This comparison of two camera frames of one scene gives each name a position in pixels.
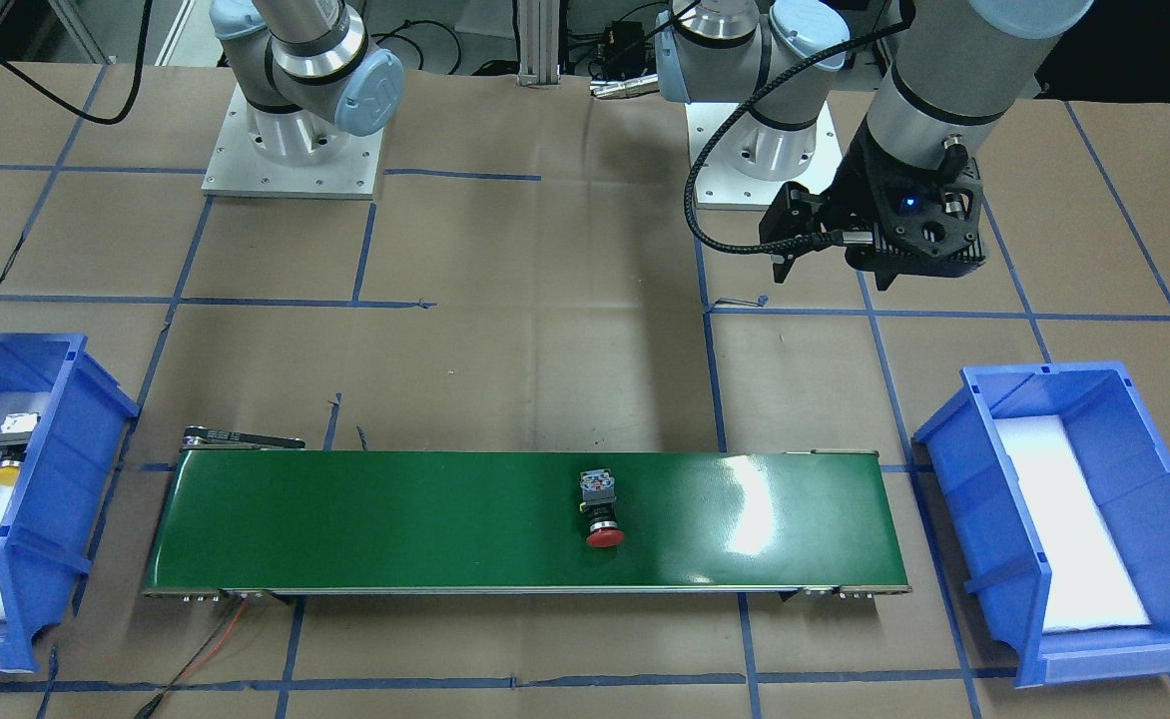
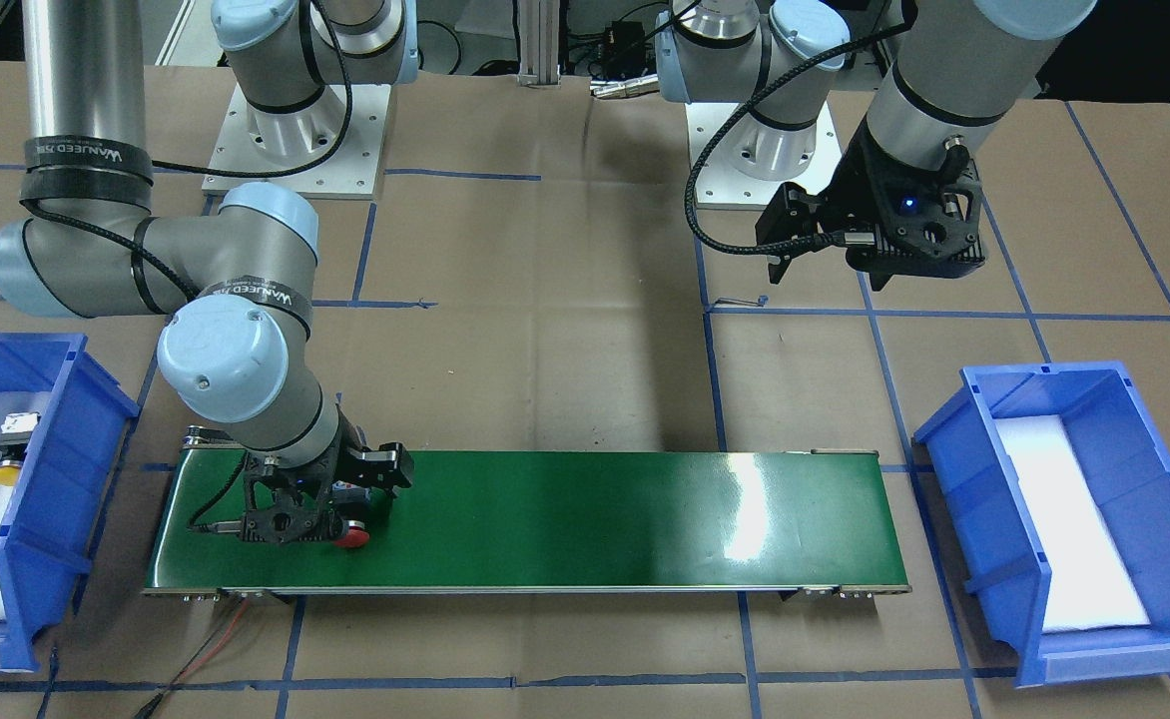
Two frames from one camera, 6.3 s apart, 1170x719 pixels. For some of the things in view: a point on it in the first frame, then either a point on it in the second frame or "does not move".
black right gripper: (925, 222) does not move
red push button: (599, 495) -> (351, 501)
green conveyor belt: (253, 515) does not move
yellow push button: (14, 439) does not move
